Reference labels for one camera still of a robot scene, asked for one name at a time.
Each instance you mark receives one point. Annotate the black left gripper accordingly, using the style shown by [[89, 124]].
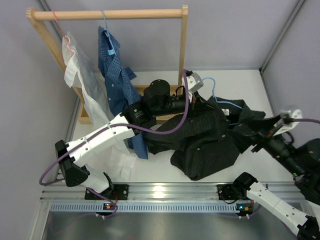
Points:
[[198, 105]]

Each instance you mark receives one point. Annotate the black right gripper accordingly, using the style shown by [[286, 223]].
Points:
[[263, 129]]

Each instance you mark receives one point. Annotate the blue wire hanger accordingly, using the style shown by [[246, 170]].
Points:
[[220, 97]]

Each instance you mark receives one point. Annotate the black pinstriped shirt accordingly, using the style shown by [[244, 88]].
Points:
[[203, 145]]

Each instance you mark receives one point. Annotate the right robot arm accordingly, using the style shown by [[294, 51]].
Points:
[[301, 163]]

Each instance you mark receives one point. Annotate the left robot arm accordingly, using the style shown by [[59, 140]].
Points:
[[156, 101]]

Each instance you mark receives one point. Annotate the blue checked shirt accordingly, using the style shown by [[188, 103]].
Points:
[[120, 91]]

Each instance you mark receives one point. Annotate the blue hanger with shirt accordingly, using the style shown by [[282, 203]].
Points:
[[111, 49]]

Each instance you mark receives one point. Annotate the white shirt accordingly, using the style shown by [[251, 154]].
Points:
[[118, 160]]

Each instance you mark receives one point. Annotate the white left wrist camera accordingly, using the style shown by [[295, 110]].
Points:
[[194, 83]]

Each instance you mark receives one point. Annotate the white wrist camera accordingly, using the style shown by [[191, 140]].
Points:
[[194, 83], [286, 121]]

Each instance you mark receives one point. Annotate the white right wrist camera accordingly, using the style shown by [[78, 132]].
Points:
[[286, 121]]

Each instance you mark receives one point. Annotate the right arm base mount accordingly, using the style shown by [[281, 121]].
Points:
[[230, 194]]

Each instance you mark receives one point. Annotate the aluminium mounting rail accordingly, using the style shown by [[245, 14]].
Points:
[[139, 191]]

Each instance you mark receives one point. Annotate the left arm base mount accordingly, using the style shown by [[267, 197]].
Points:
[[120, 192]]

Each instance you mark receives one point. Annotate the pink wire hanger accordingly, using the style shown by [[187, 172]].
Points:
[[67, 40]]

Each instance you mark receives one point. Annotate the slotted grey cable duct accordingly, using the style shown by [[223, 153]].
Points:
[[145, 207]]

